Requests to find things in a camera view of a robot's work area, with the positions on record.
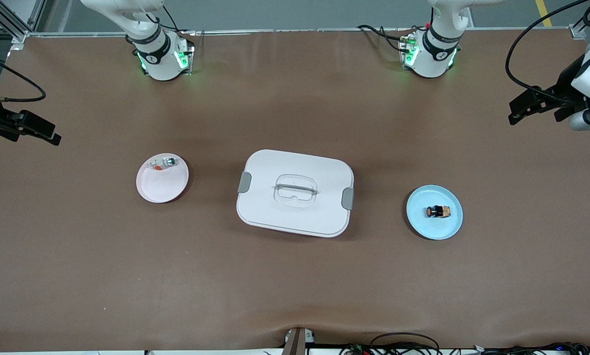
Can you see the pink round plate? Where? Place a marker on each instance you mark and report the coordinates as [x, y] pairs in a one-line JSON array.
[[161, 185]]

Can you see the grey box latch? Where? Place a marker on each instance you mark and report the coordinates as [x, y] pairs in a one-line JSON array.
[[348, 198], [244, 182]]

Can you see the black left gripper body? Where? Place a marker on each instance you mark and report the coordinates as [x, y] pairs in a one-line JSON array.
[[564, 85]]

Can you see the silver table edge rail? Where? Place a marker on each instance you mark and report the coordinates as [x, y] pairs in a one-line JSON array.
[[299, 30]]

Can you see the orange push-button switch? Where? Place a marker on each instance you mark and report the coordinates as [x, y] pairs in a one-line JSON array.
[[438, 211]]

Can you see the green and white switch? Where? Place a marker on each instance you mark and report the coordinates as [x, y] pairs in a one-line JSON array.
[[164, 162]]

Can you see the brown camera mount post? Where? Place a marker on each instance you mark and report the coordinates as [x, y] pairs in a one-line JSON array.
[[296, 342]]

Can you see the aluminium frame strut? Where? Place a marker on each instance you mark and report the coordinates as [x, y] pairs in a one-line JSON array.
[[9, 22], [585, 22]]

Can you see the white storage box lid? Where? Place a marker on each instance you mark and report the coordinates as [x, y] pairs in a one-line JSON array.
[[294, 217]]

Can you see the blue round plate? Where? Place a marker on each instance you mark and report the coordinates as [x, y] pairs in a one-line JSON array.
[[435, 227]]

